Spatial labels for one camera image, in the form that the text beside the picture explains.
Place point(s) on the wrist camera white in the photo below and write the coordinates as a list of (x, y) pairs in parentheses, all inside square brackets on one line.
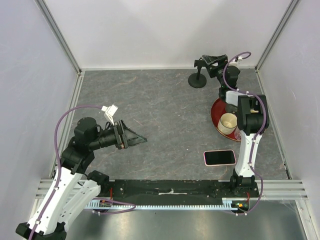
[(236, 62), (109, 112)]

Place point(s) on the white cable duct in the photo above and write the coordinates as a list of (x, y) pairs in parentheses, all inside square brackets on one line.
[(98, 204)]

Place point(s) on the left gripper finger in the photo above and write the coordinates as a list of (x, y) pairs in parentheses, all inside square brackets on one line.
[(129, 133), (134, 141)]

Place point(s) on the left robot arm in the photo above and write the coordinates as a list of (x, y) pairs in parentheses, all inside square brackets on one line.
[(59, 210)]

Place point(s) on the cream white cup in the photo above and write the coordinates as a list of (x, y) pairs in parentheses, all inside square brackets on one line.
[(227, 123)]

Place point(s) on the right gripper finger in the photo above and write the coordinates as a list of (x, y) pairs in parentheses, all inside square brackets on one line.
[(214, 59), (206, 61)]

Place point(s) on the dark green mug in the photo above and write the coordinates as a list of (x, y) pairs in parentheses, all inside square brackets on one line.
[(229, 108)]

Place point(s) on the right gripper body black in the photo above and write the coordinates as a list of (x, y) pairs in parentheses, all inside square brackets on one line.
[(218, 71)]

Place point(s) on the clear drinking glass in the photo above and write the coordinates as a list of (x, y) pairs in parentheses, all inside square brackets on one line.
[(237, 134)]

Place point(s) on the phone with pink case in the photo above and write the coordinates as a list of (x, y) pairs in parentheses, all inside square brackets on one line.
[(214, 158)]

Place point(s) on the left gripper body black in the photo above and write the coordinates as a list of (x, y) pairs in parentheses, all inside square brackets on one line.
[(120, 141)]

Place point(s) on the black phone stand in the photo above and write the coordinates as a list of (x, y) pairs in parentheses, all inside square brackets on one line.
[(197, 80)]

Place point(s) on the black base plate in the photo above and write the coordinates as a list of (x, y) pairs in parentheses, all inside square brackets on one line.
[(174, 192)]

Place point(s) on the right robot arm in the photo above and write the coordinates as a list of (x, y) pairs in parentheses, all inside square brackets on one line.
[(252, 115)]

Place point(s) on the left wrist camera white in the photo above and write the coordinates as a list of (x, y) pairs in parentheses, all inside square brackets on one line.
[(109, 112)]

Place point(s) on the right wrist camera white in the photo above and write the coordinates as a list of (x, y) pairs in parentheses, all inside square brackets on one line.
[(236, 62)]

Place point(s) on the round red tray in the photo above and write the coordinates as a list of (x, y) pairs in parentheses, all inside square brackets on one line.
[(217, 110)]

